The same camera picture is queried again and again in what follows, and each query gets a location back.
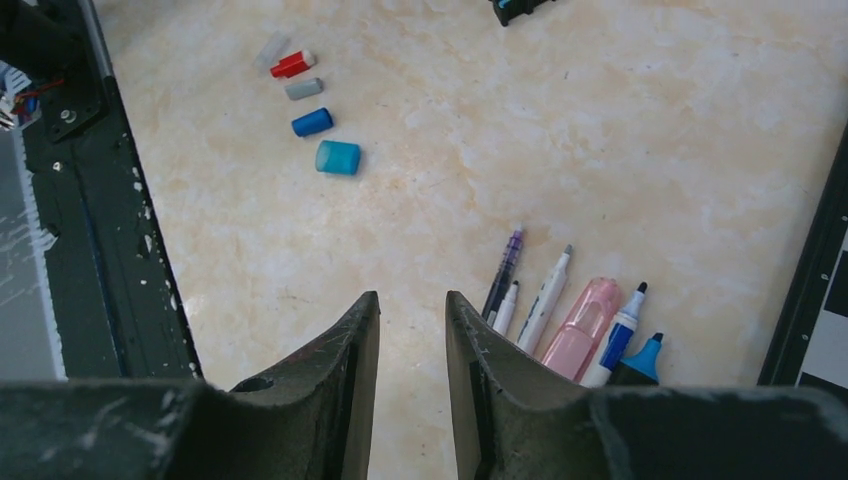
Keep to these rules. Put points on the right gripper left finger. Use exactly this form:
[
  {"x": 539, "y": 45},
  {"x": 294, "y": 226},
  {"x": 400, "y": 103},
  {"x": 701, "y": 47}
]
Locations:
[{"x": 310, "y": 416}]

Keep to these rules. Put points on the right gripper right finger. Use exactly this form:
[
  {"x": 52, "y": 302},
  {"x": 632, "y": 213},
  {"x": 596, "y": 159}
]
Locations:
[{"x": 513, "y": 418}]

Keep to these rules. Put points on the red cap white marker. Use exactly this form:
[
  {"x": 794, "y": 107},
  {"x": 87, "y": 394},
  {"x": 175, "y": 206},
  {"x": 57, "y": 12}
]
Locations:
[{"x": 544, "y": 304}]

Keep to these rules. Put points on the pink highlighter pen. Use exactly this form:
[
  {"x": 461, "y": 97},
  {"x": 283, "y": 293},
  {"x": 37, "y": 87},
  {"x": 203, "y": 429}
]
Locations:
[{"x": 578, "y": 336}]

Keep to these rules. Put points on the purple pen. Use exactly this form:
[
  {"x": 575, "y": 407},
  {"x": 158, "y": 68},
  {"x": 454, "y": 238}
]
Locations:
[{"x": 504, "y": 275}]

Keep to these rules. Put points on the blue black highlighter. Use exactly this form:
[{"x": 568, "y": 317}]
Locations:
[{"x": 639, "y": 369}]

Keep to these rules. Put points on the blue cap whiteboard marker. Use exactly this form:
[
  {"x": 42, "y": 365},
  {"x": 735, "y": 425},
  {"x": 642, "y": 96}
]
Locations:
[{"x": 616, "y": 340}]

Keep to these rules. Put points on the light blue highlighter cap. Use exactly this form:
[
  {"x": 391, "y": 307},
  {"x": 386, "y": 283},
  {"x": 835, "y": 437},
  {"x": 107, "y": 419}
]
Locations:
[{"x": 339, "y": 158}]

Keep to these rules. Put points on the dark blue marker cap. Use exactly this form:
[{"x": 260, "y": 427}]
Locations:
[{"x": 315, "y": 122}]

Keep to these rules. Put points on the clear pen cap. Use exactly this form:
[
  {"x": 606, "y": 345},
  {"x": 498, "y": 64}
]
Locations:
[{"x": 271, "y": 53}]

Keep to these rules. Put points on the grey cap white marker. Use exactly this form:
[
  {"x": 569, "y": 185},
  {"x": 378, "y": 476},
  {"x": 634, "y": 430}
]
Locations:
[{"x": 506, "y": 309}]

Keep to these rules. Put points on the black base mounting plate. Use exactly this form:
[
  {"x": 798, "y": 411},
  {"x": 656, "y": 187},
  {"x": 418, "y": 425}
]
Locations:
[{"x": 112, "y": 304}]

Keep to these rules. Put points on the black grey chessboard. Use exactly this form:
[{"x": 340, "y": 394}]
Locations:
[{"x": 809, "y": 345}]

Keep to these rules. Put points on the blue owl eraser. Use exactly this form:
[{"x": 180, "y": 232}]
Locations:
[{"x": 507, "y": 10}]

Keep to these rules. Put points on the grey cable duct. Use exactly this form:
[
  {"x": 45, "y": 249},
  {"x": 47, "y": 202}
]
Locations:
[{"x": 30, "y": 342}]

